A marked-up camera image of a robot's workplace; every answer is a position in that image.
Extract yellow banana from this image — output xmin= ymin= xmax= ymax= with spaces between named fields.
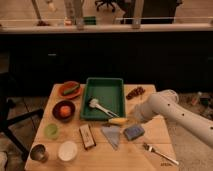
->
xmin=108 ymin=118 xmax=128 ymax=125

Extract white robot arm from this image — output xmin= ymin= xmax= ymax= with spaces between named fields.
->
xmin=132 ymin=89 xmax=213 ymax=148

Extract green plastic tray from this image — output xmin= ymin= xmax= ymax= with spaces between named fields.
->
xmin=80 ymin=77 xmax=125 ymax=121

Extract white plastic utensil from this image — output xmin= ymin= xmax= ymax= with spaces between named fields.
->
xmin=89 ymin=98 xmax=117 ymax=118

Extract green cucumber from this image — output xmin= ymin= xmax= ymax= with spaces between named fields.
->
xmin=63 ymin=84 xmax=80 ymax=95

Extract bunch of dark grapes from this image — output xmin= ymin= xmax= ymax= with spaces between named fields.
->
xmin=126 ymin=86 xmax=145 ymax=100

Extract orange plate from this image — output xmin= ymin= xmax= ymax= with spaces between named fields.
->
xmin=58 ymin=81 xmax=81 ymax=99

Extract grey folded cloth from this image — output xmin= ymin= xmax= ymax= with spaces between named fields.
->
xmin=101 ymin=126 xmax=120 ymax=150

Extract orange fruit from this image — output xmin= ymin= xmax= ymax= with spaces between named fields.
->
xmin=60 ymin=106 xmax=71 ymax=117

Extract blue sponge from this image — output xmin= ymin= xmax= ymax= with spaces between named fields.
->
xmin=124 ymin=124 xmax=145 ymax=141

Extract dark red bowl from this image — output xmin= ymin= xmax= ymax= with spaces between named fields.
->
xmin=52 ymin=100 xmax=75 ymax=122

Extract dark rectangular box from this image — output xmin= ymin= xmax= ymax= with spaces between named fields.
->
xmin=79 ymin=124 xmax=96 ymax=150

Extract small green cup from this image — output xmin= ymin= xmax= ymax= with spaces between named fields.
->
xmin=44 ymin=124 xmax=59 ymax=139

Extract metal fork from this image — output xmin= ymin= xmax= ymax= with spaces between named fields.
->
xmin=143 ymin=143 xmax=179 ymax=165

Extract white bowl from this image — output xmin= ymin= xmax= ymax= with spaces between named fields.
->
xmin=58 ymin=141 xmax=78 ymax=162

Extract black office chair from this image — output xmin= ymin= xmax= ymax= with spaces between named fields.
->
xmin=94 ymin=0 xmax=116 ymax=12

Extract metal cup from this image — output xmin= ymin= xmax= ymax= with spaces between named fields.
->
xmin=30 ymin=144 xmax=48 ymax=163

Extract black chair left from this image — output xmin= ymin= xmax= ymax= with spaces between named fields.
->
xmin=0 ymin=71 xmax=44 ymax=163

